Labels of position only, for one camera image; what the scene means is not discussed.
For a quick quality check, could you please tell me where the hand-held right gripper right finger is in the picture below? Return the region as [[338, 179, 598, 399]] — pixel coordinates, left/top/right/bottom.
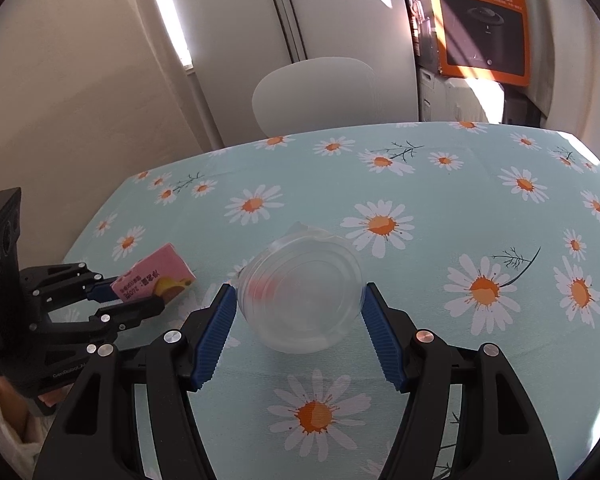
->
[[360, 281, 563, 480]]

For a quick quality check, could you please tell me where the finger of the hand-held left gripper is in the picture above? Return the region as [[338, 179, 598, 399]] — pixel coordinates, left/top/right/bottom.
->
[[30, 295, 166, 348], [21, 261, 126, 306]]

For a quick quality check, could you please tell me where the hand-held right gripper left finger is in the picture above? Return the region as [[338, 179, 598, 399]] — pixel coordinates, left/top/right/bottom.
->
[[32, 282, 238, 480]]

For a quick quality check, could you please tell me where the pink packet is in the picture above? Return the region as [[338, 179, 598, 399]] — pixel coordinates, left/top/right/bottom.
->
[[111, 243, 197, 308]]

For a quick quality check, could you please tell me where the clear plastic cup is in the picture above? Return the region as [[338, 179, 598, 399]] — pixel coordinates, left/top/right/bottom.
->
[[235, 221, 366, 355]]

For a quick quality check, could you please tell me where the person's left hand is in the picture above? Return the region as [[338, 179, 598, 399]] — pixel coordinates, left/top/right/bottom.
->
[[0, 379, 63, 413]]

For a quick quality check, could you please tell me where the daisy print blue tablecloth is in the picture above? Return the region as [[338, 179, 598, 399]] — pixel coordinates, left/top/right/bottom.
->
[[62, 121, 600, 480]]

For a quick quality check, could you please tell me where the person's white fleece garment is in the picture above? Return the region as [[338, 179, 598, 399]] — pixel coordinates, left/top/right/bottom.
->
[[0, 375, 56, 466]]

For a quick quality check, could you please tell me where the white storage box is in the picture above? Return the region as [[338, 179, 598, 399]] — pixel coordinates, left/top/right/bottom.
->
[[419, 67, 506, 125]]

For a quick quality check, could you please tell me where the white chair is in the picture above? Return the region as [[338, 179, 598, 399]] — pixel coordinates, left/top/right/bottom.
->
[[251, 56, 376, 138]]

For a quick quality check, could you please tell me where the black shelf rack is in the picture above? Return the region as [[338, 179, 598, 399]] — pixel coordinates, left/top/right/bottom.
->
[[395, 0, 441, 71]]

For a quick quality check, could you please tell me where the white wardrobe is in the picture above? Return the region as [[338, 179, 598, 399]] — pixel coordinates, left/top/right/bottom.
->
[[125, 0, 421, 151]]

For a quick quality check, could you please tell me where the orange cardboard appliance box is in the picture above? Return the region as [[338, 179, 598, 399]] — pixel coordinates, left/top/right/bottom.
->
[[422, 0, 533, 86]]

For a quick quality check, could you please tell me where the white curtain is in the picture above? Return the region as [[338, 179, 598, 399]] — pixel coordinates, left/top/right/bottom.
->
[[520, 0, 600, 186]]

